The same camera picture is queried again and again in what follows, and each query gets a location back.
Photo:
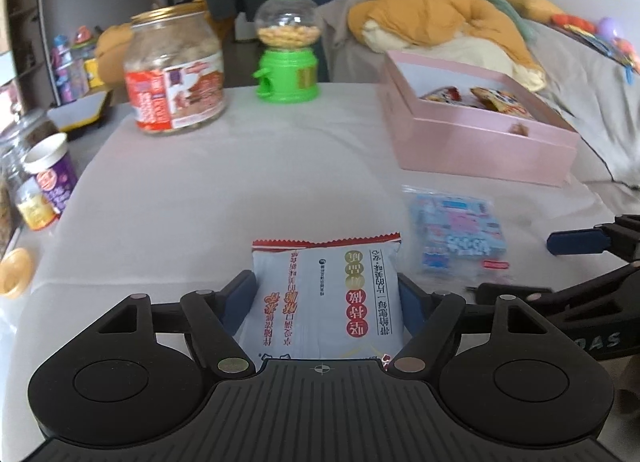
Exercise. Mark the red snack packet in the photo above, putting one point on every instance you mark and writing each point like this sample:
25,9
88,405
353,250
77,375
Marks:
442,94

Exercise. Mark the wooden shelf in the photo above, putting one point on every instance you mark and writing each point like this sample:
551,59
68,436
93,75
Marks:
20,11

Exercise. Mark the clear plastic candy packet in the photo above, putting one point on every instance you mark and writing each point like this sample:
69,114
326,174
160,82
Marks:
455,237

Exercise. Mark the orange toy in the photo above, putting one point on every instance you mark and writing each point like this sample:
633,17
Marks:
570,20

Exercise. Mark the white tablecloth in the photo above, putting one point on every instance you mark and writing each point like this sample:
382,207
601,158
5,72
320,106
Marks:
300,176

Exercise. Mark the purple paper cup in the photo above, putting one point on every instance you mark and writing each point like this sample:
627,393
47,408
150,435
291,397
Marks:
55,176

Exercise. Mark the purple ball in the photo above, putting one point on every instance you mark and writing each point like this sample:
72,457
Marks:
610,29

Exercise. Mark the pile of colourful toys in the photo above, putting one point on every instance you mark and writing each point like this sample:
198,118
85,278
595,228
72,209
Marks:
70,66

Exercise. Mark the large white red-edged snack packet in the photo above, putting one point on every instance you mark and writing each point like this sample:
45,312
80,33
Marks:
325,302

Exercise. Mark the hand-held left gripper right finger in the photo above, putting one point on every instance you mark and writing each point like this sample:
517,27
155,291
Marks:
407,297

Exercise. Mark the yellow snack packet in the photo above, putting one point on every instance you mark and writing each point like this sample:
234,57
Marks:
500,100

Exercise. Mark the black and yellow board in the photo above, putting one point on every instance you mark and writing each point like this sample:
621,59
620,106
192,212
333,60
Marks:
77,111

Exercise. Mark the plastic peanut jar gold lid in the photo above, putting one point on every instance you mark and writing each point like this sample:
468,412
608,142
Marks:
172,71

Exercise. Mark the small yellow-labelled jar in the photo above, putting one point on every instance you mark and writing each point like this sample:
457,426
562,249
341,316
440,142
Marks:
35,209

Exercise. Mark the green candy dispenser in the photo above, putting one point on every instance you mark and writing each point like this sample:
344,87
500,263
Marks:
287,71

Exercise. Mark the glass jar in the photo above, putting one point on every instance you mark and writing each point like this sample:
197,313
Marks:
25,134

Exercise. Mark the yellow and cream quilt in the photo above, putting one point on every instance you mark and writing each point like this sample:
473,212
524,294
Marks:
430,11

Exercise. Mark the grey covered sofa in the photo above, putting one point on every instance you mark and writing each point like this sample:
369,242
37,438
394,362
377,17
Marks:
575,66

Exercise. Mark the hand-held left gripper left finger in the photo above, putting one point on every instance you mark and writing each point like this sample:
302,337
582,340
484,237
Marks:
240,297

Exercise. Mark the small brown snack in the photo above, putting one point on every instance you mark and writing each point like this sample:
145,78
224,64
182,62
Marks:
520,129

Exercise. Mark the orange plastic lid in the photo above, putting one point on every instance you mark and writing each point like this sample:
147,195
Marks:
15,274

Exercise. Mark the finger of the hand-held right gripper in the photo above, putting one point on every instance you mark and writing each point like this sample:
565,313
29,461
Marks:
575,241
575,294

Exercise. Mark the pink cardboard box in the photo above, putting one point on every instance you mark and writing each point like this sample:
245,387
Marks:
475,146

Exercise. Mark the yellow cushion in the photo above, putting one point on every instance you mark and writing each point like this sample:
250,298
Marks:
110,49

